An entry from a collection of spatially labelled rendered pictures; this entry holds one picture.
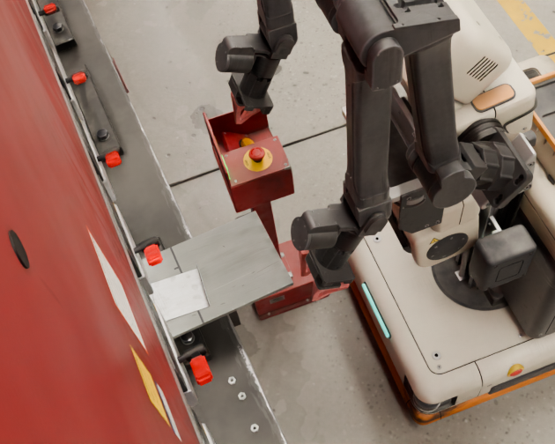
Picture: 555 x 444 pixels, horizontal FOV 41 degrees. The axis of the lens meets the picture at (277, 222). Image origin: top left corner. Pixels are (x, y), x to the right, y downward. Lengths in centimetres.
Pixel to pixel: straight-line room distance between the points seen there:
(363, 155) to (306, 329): 143
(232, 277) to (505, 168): 53
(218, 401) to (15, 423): 124
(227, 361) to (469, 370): 84
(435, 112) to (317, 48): 210
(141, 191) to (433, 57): 92
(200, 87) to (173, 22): 41
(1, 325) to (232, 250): 120
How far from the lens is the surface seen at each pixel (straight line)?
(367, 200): 116
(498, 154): 128
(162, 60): 321
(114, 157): 122
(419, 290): 219
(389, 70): 91
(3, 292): 28
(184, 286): 142
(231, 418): 145
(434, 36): 93
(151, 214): 168
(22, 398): 25
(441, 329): 215
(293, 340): 243
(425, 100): 104
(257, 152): 180
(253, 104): 154
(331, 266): 130
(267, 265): 142
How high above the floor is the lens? 224
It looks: 58 degrees down
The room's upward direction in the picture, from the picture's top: 10 degrees counter-clockwise
